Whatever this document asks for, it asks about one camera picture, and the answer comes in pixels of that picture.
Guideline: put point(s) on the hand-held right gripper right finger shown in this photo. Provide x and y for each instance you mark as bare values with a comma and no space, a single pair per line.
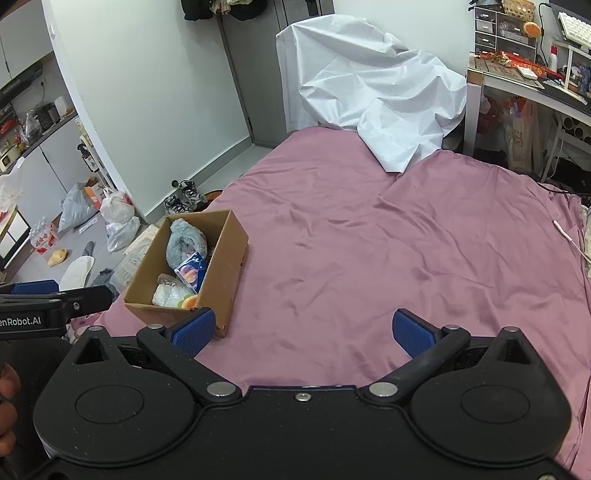
413,334

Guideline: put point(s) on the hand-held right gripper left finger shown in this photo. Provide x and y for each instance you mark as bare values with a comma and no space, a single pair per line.
194,332

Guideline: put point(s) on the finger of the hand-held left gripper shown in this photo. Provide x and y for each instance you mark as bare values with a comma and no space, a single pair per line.
34,287
90,300

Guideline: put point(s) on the hamburger plush toy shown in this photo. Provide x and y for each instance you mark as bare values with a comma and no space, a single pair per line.
189,302

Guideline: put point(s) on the white diaper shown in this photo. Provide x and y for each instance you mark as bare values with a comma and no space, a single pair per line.
164,297

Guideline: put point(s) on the clear bag of white stuffing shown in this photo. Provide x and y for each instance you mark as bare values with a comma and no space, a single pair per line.
175,282

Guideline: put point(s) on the blue snack packet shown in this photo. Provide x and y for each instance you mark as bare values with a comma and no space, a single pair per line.
194,272

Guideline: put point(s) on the brown cardboard box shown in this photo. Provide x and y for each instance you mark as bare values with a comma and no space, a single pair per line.
226,277

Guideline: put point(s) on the person's left hand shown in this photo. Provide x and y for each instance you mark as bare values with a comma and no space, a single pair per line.
8,383

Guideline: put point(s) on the dark grey cloth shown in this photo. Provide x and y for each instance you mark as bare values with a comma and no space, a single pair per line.
105,280

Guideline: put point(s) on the yellow slipper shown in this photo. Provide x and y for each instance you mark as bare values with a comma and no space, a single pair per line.
58,257

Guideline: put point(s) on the pack of water bottles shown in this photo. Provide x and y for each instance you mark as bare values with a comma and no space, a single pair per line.
44,237

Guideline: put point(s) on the pile of clear packets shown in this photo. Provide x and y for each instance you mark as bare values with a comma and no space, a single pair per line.
134,263

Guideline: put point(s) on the clear plastic bag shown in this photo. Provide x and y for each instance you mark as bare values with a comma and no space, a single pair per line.
122,233

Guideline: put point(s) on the grey plastic bag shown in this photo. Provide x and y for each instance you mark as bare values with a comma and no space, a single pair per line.
76,210

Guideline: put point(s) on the grey fluffy plush toy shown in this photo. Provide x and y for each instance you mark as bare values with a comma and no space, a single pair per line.
184,240

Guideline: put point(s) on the white and red plastic bag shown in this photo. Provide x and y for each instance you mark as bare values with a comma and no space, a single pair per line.
116,207

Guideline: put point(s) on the orange carton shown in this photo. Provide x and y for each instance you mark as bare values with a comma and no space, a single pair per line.
94,194

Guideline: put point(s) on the grey sneaker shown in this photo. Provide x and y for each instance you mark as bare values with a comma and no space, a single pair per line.
174,204
194,194

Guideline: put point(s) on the dark spray bottle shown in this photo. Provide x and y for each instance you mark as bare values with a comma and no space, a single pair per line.
87,159

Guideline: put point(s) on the beige tote bag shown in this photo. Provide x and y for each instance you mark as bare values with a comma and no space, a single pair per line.
524,138

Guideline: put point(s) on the white cover sheet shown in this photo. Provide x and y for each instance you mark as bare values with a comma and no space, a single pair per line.
369,83

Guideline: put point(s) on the white desk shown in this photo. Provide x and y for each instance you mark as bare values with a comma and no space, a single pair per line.
508,85

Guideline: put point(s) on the grey door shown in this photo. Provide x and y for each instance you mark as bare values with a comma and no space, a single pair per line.
258,69

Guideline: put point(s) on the white bottle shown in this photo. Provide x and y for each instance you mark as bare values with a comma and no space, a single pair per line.
554,59

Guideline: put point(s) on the grey drawer unit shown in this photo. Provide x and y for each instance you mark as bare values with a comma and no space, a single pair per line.
503,34

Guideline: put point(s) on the woven basket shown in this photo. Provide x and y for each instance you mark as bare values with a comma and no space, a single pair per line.
518,8

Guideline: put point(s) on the white keyboard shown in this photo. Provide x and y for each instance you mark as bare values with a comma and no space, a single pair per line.
575,27

